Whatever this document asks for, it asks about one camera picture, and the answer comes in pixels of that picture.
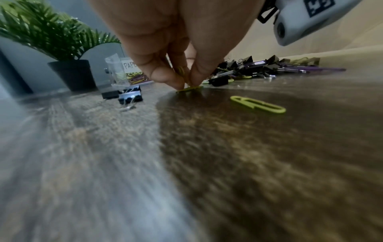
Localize pile of coloured paper clips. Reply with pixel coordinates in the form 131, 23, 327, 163
202, 56, 347, 85

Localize black right wristband white markers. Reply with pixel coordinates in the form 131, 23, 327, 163
256, 0, 281, 24

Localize single black binder clip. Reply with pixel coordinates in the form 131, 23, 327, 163
101, 90, 120, 100
117, 85, 144, 111

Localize clear two-compartment plastic box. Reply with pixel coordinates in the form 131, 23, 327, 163
104, 53, 155, 87

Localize bunch of sorted paper clips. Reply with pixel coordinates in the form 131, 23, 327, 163
125, 69, 150, 84

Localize yellowish cardboard sheet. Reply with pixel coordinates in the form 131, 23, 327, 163
223, 0, 383, 74

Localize person's left hand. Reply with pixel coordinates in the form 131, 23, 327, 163
88, 0, 267, 91

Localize yellow-green paper clip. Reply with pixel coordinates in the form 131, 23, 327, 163
175, 66, 189, 82
175, 85, 204, 94
230, 95, 287, 116

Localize green potted artificial plant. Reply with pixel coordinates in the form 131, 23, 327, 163
0, 0, 122, 92

